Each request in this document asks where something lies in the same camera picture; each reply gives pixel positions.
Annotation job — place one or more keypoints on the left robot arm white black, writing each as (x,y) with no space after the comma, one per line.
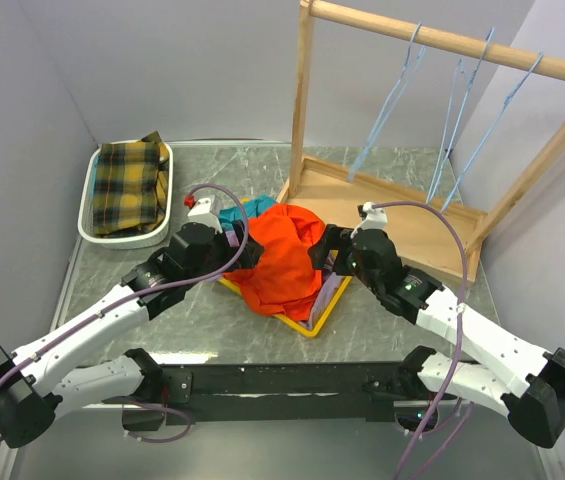
(43,380)

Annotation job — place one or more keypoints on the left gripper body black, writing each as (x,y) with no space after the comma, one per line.
(221,256)

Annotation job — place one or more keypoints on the yellow plaid cloth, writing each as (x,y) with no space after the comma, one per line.
(130,187)

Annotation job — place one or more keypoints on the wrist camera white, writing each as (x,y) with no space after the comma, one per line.
(205,212)
(371,218)

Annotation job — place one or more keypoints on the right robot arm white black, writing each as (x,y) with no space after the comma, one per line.
(523,382)

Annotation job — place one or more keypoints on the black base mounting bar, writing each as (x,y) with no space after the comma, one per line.
(301,391)

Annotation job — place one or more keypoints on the orange t shirt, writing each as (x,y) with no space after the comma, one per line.
(282,260)

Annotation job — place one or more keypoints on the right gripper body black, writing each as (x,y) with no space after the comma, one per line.
(365,275)

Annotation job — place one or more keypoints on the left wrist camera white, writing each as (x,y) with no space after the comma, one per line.
(205,212)

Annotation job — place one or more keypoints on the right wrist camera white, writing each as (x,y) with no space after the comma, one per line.
(371,218)

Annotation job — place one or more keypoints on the purple t shirt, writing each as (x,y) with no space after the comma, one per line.
(330,284)

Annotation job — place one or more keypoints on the white plastic basket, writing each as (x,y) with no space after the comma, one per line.
(144,240)

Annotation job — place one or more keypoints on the wooden hanger rack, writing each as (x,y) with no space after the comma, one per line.
(321,186)

